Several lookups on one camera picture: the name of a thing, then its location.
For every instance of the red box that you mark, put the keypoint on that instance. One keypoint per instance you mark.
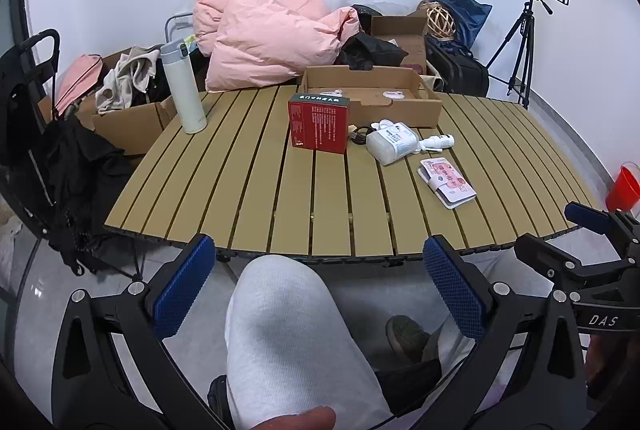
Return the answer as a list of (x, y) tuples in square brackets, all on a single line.
[(320, 122)]

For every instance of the small white bottle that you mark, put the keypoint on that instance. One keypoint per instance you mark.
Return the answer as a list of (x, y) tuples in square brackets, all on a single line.
[(440, 141)]

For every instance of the person's left leg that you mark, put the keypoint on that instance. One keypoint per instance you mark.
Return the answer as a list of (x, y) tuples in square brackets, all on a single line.
[(295, 335)]

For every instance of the grey chair frame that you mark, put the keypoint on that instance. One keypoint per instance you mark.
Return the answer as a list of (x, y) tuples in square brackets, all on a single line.
[(172, 21)]

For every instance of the white wipes packet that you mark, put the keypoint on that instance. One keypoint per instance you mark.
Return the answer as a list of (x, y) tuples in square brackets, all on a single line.
[(392, 142)]

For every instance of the black cloth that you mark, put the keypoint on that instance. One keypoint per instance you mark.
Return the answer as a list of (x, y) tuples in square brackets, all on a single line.
[(370, 50)]

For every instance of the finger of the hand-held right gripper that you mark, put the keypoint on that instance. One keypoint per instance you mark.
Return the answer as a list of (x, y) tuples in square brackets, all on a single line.
[(550, 260), (587, 216)]

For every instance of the shallow cardboard tray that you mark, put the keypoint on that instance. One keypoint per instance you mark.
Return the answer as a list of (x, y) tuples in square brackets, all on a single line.
[(372, 110)]

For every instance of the black cart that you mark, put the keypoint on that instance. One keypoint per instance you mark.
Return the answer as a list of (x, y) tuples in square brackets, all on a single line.
[(27, 80)]

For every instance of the dark red pouch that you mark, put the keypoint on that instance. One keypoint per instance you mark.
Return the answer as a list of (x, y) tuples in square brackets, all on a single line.
[(413, 68)]

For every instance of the pink bag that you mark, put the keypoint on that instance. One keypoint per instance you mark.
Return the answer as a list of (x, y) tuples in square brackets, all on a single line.
[(77, 77)]

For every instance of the person's left hand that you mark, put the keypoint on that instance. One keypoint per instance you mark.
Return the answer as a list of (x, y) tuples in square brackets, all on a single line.
[(300, 417)]

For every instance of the blue cloth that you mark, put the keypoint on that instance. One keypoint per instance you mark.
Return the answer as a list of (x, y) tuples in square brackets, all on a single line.
[(470, 17)]

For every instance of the red bucket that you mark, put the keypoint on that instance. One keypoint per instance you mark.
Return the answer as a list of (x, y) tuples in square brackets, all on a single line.
[(625, 187)]

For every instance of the person's right leg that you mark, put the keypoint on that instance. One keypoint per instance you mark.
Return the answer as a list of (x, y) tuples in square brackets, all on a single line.
[(515, 267)]

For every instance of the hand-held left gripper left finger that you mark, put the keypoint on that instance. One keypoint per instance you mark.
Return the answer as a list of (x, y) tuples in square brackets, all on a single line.
[(185, 285)]

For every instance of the black tripod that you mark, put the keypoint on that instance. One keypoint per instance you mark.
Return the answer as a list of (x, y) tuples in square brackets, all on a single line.
[(522, 40)]

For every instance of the black shoe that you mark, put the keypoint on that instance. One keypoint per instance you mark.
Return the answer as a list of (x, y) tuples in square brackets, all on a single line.
[(219, 402)]

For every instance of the beige clothes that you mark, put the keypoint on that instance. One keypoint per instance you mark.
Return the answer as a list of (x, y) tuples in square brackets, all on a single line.
[(127, 77)]

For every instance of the person's right hand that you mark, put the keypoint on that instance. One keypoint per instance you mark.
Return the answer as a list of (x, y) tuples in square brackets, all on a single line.
[(595, 360)]

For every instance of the pink duvet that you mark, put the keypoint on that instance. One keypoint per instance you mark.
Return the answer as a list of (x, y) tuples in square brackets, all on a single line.
[(270, 35)]

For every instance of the open cardboard box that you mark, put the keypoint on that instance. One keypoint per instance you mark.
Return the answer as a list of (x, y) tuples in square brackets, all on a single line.
[(400, 27)]

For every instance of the person's leg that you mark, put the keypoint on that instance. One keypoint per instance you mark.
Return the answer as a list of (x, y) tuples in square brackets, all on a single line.
[(295, 335), (515, 267)]

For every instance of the white thermos bottle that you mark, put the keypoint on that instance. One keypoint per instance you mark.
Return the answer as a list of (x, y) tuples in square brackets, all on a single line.
[(182, 85)]

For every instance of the dark green shoe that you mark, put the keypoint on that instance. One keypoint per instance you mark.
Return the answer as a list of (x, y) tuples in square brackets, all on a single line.
[(407, 337)]

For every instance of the black suitcase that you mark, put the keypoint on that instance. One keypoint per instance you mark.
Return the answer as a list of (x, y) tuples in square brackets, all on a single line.
[(460, 70)]

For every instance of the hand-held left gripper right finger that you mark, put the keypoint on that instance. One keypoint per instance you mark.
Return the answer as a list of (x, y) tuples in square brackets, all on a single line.
[(455, 285)]

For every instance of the black jacket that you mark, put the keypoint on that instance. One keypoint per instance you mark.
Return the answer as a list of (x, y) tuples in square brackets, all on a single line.
[(80, 190)]

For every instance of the cardboard box with clothes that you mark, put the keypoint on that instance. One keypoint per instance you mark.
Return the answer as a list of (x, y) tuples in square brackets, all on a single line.
[(130, 125)]

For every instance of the rattan ball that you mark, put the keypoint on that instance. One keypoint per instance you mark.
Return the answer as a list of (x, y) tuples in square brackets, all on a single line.
[(440, 22)]

